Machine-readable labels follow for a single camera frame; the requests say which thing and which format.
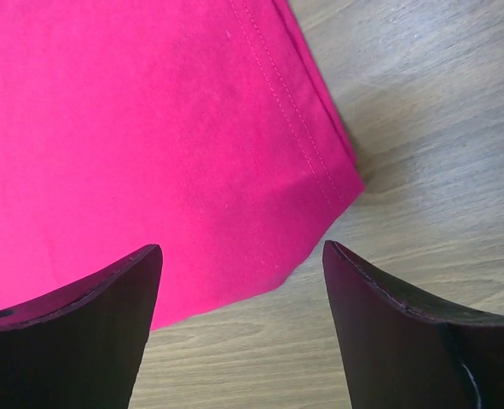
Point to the pink t shirt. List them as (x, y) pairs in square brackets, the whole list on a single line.
[(204, 127)]

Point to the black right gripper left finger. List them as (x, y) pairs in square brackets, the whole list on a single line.
[(81, 346)]

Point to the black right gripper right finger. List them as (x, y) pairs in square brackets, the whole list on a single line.
[(403, 347)]

